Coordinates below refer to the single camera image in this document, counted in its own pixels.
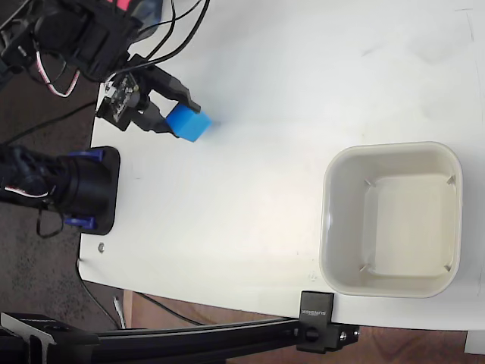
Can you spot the gripper camera circuit board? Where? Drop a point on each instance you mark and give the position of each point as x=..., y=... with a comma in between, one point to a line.
x=121, y=95

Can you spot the blue base clamp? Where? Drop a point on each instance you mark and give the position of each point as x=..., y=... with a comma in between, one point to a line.
x=81, y=222
x=89, y=155

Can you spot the blue cube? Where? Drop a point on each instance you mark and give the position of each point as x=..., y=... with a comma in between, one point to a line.
x=191, y=125

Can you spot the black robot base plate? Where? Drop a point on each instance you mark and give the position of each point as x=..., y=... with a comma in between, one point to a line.
x=113, y=189

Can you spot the black six-joint robot arm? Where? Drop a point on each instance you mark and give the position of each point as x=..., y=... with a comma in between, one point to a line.
x=87, y=34

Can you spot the small metal bolt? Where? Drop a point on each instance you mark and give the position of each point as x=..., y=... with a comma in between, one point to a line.
x=101, y=247

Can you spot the gray plastic device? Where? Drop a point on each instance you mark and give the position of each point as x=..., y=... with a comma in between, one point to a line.
x=149, y=15

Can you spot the black table clamp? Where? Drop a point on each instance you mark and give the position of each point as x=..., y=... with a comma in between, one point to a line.
x=316, y=322

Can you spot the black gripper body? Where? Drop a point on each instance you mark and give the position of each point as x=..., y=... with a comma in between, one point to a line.
x=144, y=74

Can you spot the white square bin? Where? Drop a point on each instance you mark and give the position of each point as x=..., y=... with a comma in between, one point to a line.
x=409, y=223

